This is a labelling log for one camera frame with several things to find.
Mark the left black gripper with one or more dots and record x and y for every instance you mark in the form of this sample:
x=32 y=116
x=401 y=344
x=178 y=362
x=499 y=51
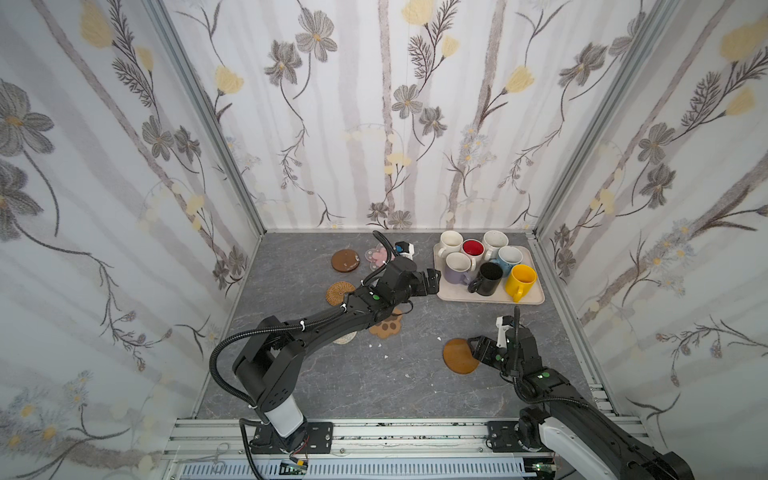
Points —
x=429 y=282

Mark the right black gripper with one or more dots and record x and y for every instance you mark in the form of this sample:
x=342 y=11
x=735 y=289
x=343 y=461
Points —
x=492 y=351

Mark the pink flower coaster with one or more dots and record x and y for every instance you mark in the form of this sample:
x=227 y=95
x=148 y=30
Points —
x=376 y=257

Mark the brown paw print coaster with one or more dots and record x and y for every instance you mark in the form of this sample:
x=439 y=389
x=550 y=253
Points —
x=388 y=327

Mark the dark brown round coaster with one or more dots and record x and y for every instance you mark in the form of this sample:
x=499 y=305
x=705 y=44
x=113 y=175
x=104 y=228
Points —
x=345 y=260

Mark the rattan woven round coaster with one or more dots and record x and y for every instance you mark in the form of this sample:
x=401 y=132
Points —
x=336 y=293

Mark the woven multicolour round coaster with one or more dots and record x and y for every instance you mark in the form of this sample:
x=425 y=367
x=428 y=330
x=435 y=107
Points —
x=345 y=339

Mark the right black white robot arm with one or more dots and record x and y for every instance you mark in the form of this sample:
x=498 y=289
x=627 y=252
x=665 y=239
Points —
x=559 y=419

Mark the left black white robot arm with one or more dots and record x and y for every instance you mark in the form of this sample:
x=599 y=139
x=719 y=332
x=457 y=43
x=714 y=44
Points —
x=261 y=366

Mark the beige serving tray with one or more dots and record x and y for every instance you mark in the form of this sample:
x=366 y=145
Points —
x=458 y=292

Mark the lavender mug white inside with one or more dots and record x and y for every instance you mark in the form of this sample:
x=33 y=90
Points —
x=458 y=268

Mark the white mug red inside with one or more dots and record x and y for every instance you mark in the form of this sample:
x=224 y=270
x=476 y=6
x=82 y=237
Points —
x=475 y=251

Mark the black mug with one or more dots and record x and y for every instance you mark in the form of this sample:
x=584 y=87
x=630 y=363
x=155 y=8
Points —
x=489 y=276

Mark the white mug back right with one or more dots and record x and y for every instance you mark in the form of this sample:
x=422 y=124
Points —
x=493 y=242

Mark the yellow mug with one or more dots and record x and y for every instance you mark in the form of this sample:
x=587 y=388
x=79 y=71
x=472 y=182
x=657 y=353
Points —
x=520 y=281

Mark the blue mug white inside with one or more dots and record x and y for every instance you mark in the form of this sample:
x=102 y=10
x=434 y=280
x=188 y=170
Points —
x=507 y=257

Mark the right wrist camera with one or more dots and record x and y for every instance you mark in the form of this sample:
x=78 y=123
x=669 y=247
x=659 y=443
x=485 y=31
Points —
x=501 y=333

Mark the white slotted cable duct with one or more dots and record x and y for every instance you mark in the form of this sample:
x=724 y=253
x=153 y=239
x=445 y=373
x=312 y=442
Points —
x=413 y=468

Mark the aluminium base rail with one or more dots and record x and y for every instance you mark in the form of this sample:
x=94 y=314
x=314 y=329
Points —
x=213 y=449

